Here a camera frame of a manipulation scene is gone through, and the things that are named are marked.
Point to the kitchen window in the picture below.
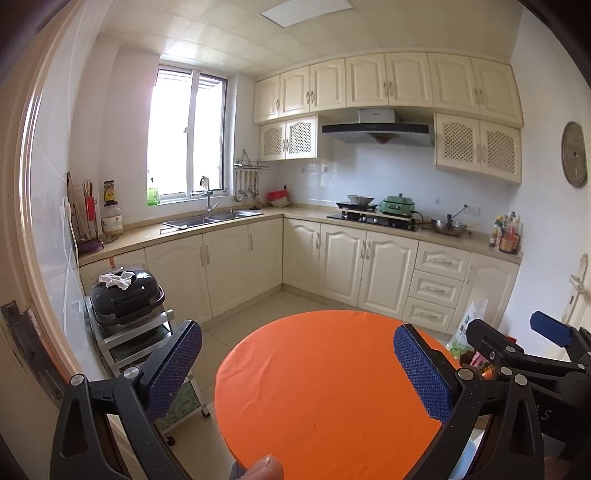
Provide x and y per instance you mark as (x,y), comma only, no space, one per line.
(175,134)

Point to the ceiling light panel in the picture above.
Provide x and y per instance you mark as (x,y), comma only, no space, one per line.
(304,11)

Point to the white rice sack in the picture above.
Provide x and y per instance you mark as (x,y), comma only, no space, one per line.
(471,318)

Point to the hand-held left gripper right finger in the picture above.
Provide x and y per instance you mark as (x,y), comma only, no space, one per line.
(422,369)

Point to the black gas stove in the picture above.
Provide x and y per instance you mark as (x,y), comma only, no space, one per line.
(369,220)

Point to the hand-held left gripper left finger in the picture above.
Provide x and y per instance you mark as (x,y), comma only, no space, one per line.
(178,369)

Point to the green bottle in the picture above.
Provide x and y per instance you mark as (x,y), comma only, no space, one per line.
(153,196)

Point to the hanging utensil rack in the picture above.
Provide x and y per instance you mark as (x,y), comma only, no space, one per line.
(244,180)

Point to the grey metal rack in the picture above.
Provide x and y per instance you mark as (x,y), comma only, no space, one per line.
(105,355)

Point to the group of condiment bottles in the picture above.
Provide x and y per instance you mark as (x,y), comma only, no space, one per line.
(508,240)

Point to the steel sink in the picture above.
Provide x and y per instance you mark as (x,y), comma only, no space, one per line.
(198,221)

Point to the dark wok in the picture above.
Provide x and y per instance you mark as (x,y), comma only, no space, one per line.
(360,199)

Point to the cream upper kitchen cabinets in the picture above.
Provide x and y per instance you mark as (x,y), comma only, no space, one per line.
(406,78)

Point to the white crumpled cloth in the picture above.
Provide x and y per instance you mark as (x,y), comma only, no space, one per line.
(117,279)

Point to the red chopsticks pack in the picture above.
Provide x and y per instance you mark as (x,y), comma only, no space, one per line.
(90,212)

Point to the cream door frame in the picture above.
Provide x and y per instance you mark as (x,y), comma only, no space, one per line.
(27,194)

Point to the steel frying pan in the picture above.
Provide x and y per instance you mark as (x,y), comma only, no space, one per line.
(450,227)

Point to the orange round table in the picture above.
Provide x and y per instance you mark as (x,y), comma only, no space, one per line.
(314,392)

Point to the red rice bag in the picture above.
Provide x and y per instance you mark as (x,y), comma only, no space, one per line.
(478,362)

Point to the yellow label bottle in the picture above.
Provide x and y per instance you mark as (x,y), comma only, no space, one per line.
(109,193)

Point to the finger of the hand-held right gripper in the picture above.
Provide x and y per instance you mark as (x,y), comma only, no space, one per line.
(549,327)
(485,339)

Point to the green electric pot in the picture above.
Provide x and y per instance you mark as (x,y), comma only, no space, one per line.
(397,205)

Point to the white plastic jar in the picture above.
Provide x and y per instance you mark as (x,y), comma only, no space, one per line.
(112,221)

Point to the cream kitchen cabinets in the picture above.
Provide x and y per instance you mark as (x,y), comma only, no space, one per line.
(406,78)
(346,263)

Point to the range hood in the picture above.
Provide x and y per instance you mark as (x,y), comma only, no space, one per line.
(378,129)

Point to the person's left hand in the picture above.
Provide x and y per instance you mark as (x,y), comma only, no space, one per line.
(268,470)

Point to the cream lower kitchen cabinets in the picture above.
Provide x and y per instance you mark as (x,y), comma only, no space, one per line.
(346,263)

